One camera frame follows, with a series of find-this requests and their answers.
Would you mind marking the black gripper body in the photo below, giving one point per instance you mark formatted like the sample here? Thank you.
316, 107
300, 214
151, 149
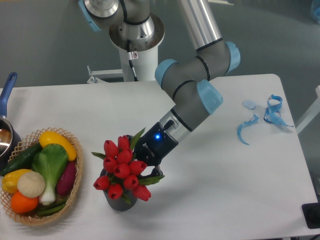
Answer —
155, 144

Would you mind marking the red tulip bouquet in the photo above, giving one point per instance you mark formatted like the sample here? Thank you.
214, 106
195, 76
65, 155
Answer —
122, 168

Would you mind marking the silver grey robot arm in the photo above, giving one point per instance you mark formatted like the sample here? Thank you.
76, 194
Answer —
137, 33

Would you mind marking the dark grey ribbed vase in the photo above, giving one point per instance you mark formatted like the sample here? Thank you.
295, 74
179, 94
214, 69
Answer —
124, 203

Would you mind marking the purple sweet potato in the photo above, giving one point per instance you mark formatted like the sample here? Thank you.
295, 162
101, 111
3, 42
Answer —
67, 179

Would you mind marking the yellow squash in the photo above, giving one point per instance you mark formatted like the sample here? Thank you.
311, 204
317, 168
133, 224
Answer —
52, 137

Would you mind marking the green bok choy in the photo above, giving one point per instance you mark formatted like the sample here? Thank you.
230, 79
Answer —
50, 162

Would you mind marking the blue curved plastic strip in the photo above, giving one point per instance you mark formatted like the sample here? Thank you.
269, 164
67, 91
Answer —
253, 120

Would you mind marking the light blue plastic cap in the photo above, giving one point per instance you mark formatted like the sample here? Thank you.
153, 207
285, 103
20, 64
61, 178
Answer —
249, 104

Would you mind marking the green pea pods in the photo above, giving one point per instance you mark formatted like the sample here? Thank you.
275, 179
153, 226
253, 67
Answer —
51, 209

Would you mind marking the green cucumber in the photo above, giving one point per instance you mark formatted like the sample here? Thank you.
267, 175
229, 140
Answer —
23, 160

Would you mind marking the blue crumpled plastic strip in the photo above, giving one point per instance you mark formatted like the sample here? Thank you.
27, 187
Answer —
272, 112

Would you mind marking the yellow bell pepper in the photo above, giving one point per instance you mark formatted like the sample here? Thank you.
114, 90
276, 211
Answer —
10, 180

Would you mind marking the orange fruit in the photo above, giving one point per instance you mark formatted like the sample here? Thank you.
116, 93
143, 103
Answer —
21, 204

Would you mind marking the black device at table edge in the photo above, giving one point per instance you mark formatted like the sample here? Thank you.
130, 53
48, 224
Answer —
311, 212

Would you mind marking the blue object top right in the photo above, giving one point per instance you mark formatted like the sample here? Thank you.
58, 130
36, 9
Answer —
315, 10

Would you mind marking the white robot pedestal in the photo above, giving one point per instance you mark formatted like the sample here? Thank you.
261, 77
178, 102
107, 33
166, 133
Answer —
144, 65

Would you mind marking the white metal base frame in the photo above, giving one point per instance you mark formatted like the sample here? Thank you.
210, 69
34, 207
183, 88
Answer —
104, 76

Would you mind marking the blue handled saucepan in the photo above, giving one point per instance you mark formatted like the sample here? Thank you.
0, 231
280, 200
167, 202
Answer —
9, 138

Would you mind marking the white frame leg right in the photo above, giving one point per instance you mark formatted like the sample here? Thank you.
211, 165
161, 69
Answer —
309, 114

